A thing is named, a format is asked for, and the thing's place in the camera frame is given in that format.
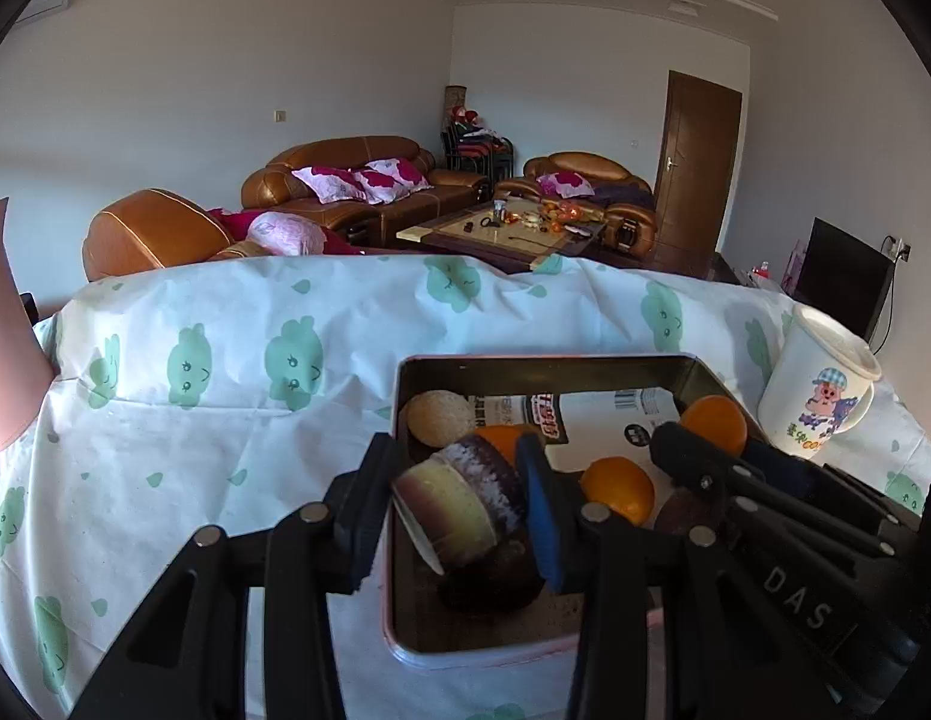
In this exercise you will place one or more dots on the speckled tan round fruit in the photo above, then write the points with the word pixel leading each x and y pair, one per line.
pixel 434 416

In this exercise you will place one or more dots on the orange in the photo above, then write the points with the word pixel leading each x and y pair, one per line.
pixel 503 439
pixel 713 420
pixel 619 487

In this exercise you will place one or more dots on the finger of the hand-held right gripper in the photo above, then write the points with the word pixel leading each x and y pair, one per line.
pixel 776 465
pixel 683 450

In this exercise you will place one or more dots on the small brown leather sofa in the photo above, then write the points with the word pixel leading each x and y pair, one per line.
pixel 585 165

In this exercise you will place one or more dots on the white green cloud tablecloth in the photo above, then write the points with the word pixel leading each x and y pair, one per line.
pixel 210 427

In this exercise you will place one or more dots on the rectangular metal tin tray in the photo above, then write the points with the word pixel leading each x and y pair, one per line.
pixel 548 375

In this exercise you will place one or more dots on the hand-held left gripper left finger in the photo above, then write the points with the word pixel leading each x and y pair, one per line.
pixel 360 517

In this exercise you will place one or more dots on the wooden coffee table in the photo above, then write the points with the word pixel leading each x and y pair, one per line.
pixel 480 236

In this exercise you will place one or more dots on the pink bag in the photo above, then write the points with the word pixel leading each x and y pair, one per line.
pixel 794 264

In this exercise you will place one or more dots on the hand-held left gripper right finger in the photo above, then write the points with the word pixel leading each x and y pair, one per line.
pixel 544 517

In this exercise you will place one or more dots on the brown wooden door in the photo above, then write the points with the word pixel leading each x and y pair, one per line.
pixel 694 157

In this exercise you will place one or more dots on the white cartoon print cup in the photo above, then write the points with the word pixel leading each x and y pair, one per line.
pixel 799 382

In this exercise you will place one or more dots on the dark wooden tv stand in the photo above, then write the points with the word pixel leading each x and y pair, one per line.
pixel 701 266

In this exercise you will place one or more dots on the purple blanket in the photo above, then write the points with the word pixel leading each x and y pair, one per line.
pixel 621 193

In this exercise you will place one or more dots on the pink board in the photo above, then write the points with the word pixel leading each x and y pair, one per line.
pixel 4 330

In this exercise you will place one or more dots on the stacked dark chairs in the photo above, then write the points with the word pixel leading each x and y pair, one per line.
pixel 476 142

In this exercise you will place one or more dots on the long brown leather sofa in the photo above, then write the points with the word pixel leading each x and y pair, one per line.
pixel 322 157

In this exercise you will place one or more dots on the floral white magenta pillow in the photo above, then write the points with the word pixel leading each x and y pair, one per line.
pixel 392 176
pixel 563 182
pixel 326 181

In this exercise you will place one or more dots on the red cap bottle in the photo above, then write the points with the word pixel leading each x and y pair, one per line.
pixel 762 271

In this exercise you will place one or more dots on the layered cake piece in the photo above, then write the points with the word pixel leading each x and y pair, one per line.
pixel 450 502

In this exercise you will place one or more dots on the brown leather armchair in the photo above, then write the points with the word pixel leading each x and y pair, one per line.
pixel 142 232

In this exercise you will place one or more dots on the dark wooden furniture corner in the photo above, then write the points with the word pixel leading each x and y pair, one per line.
pixel 28 309

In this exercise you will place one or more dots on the black television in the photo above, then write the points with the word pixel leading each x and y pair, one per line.
pixel 844 277

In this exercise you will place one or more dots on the wall power outlet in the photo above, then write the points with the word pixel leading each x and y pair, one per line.
pixel 900 247

